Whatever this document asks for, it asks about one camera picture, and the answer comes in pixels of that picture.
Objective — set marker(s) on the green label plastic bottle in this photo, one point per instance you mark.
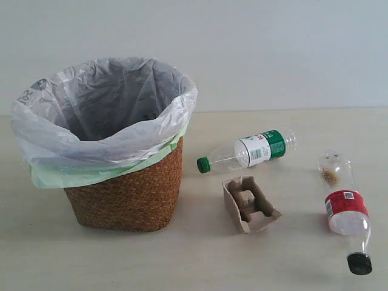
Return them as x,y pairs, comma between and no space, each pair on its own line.
249,151

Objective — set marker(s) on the brown woven wicker basket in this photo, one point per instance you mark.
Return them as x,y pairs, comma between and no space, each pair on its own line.
141,201

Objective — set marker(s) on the brown cardboard pulp tray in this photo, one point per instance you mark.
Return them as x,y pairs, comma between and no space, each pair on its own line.
248,206

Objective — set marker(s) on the red label plastic bottle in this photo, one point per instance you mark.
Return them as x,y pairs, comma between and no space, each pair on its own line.
347,214

